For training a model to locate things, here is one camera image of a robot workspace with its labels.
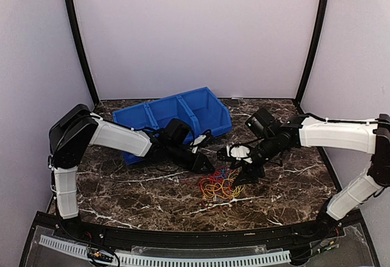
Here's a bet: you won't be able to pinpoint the right black frame post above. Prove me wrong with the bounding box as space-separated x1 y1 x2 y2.
294 0 328 105

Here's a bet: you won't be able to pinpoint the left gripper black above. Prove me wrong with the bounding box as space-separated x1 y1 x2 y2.
167 142 215 174

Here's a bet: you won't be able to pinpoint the yellow cable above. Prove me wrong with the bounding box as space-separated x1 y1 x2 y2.
199 171 246 202

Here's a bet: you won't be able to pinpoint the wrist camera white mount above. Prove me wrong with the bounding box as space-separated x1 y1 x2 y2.
226 145 252 163
190 133 213 154

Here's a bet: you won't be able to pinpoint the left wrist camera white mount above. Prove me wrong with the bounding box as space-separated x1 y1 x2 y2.
190 133 213 154

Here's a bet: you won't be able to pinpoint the black frame post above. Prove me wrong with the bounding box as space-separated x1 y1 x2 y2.
65 0 100 105
294 0 328 105

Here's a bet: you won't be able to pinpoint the left black frame post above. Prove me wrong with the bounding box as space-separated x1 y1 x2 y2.
65 0 100 105

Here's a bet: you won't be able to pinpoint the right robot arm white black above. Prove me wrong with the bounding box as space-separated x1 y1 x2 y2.
217 107 389 239

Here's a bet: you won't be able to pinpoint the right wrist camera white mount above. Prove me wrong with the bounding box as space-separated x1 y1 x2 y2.
226 145 252 163

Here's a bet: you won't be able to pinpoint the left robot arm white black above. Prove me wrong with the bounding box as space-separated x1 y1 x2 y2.
48 104 215 240

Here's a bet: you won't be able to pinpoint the white slotted cable duct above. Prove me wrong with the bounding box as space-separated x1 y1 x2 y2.
38 235 291 266

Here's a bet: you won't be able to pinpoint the black curved front rail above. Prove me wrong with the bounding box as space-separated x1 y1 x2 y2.
33 210 363 251

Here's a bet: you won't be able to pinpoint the blue three-compartment plastic bin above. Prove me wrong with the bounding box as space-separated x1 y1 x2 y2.
112 87 233 166

